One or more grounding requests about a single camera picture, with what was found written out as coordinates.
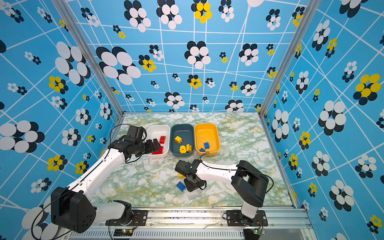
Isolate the white plastic container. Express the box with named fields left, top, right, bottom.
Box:
left=147, top=125, right=171, bottom=160

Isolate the yellow rounded lego duck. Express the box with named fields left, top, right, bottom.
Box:
left=179, top=146, right=187, bottom=154

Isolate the dark teal plastic container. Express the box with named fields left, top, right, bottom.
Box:
left=170, top=124, right=195, bottom=157

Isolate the yellow plastic container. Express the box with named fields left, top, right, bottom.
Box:
left=195, top=123, right=221, bottom=156

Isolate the red lego brick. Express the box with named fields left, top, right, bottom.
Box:
left=159, top=136, right=166, bottom=144
left=152, top=146, right=164, bottom=155

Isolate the orange yellow lego brick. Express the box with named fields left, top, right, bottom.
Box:
left=186, top=144, right=192, bottom=153

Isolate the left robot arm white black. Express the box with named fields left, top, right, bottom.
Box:
left=51, top=126, right=161, bottom=233

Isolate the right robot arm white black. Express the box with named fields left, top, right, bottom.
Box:
left=175, top=159, right=272, bottom=226

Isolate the right circuit board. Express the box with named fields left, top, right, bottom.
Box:
left=243, top=229, right=266, bottom=240

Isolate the circuit board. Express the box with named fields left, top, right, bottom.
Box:
left=113, top=229, right=134, bottom=238
left=243, top=229, right=266, bottom=240

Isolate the left circuit board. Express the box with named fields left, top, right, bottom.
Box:
left=113, top=229, right=134, bottom=238

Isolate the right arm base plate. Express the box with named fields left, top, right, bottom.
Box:
left=222, top=210, right=268, bottom=228

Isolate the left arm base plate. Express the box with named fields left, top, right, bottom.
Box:
left=105, top=210, right=149, bottom=227

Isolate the aluminium front rail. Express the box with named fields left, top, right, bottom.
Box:
left=58, top=206, right=317, bottom=240

